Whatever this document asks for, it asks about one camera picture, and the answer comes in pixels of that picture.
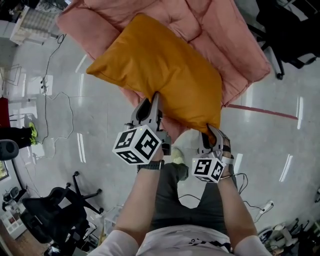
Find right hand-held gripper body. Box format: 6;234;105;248
191;136;235;184

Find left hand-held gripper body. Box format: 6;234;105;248
111;116;173;166

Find orange pillow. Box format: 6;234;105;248
86;13;223;137

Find person's right forearm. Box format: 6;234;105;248
216;162;259;247

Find person's left forearm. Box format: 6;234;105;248
113;147;165;241

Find pink padded chair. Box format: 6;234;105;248
56;0;272;138

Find black wrist watch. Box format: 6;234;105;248
136;159;166;173

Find person's left pale shoe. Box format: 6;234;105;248
170;147;186;165

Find person's grey trousers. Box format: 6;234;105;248
149;162;238;235

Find red floor tape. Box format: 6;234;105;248
226;103;300;121

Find person's white t-shirt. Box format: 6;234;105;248
87;224;273;256

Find clear plastic bin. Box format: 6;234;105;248
102;204;126;237

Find black office chair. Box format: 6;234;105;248
246;0;320;81
21;171;105;253

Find black oval device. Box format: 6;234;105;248
0;139;20;162

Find red table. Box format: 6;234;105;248
0;97;10;128

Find table with patterned cloth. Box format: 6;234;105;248
9;4;60;46

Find white cubby shelf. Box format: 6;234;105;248
0;209;27;241

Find white floor cable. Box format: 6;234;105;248
46;91;75;141

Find black floor cable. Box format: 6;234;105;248
36;33;67;145

